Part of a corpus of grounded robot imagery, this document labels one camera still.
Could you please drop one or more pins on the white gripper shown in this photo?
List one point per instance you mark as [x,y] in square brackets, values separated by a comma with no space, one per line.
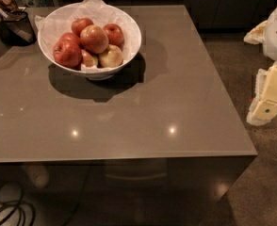
[264,106]

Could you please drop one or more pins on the yellow-green apple front right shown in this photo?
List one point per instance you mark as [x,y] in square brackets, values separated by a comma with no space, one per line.
[111,57]

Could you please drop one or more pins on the white ceramic bowl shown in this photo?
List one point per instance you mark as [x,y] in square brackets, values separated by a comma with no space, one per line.
[127,22]

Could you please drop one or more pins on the red apple back right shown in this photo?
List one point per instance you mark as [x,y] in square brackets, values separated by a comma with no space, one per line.
[114,34]

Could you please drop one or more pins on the red apple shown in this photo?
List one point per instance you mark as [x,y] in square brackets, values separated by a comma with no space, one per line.
[67,53]
[79,24]
[114,34]
[71,36]

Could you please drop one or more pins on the large red-yellow centre apple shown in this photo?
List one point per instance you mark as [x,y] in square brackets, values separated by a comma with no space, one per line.
[94,39]

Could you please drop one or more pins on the small pale apple front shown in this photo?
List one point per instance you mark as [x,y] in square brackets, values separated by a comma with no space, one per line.
[89,60]

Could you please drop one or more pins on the red apple back left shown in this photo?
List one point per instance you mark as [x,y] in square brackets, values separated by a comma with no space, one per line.
[79,24]

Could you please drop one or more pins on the red apple front left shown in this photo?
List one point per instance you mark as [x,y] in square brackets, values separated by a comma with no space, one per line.
[67,53]

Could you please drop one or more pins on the red apple middle left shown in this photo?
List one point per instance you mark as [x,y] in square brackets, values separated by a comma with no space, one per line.
[71,36]

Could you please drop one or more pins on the white paper bowl liner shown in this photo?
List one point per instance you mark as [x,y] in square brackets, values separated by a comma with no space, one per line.
[91,7]

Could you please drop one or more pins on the black mesh basket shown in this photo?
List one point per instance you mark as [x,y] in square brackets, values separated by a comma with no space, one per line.
[16,30]

